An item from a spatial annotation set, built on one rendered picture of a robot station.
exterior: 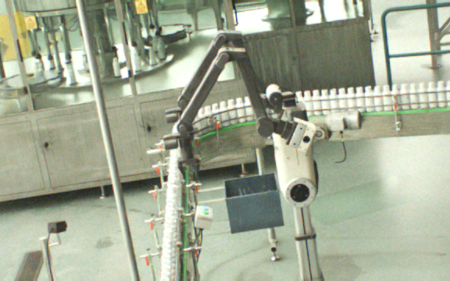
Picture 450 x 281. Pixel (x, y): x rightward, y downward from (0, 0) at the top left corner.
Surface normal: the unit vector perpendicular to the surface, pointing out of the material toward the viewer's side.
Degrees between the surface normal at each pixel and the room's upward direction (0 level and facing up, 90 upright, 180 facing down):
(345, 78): 90
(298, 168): 101
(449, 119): 90
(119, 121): 90
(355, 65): 90
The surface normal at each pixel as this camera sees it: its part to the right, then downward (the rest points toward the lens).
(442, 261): -0.15, -0.94
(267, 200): 0.03, 0.29
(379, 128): -0.28, 0.32
